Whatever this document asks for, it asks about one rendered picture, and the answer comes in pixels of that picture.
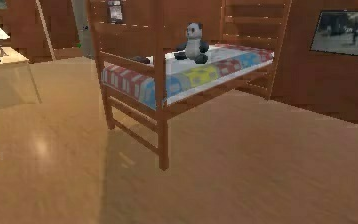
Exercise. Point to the brown wooden bed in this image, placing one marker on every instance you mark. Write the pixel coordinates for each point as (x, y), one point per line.
(160, 86)

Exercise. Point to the small black flat object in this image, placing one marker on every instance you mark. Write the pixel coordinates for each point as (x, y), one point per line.
(141, 59)

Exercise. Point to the black and white panda toy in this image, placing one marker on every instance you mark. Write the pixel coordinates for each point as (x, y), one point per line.
(193, 45)

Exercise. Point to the small dark framed picture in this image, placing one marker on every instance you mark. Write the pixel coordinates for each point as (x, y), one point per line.
(115, 11)

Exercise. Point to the light wooden table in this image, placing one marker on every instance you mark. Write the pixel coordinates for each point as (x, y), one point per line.
(7, 76)

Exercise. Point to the framed grey picture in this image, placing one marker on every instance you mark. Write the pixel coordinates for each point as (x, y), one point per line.
(343, 32)

